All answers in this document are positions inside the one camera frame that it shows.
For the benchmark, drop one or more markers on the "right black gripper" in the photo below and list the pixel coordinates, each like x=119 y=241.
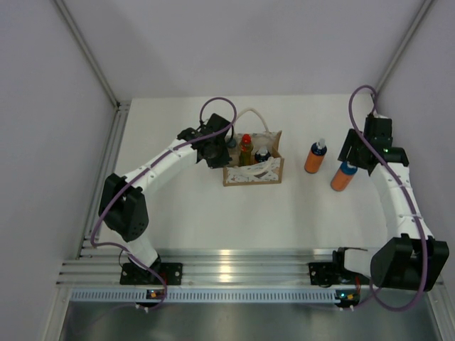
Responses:
x=348 y=151

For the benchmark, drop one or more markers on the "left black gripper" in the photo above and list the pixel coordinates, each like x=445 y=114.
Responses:
x=223 y=161

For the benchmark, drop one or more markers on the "clear bottle dark cap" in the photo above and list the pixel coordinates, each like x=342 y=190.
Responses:
x=233 y=149

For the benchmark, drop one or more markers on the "yellow bottle red cap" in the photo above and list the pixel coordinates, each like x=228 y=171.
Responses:
x=246 y=148

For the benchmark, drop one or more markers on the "burlap canvas tote bag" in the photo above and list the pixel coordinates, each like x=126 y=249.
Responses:
x=269 y=172

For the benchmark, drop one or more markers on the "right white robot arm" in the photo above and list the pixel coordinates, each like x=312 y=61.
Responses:
x=411 y=249

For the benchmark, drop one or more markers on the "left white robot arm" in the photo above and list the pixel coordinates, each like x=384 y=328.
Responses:
x=123 y=207

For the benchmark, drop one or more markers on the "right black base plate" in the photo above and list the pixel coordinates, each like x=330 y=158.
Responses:
x=327 y=274

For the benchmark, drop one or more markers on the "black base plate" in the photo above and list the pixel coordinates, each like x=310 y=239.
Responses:
x=132 y=275
x=327 y=274

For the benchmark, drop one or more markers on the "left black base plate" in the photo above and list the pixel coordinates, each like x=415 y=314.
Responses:
x=132 y=275

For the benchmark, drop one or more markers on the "aluminium rail frame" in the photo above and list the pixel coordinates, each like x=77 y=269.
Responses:
x=255 y=234

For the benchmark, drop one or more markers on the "perforated cable duct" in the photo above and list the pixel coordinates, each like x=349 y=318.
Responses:
x=209 y=295

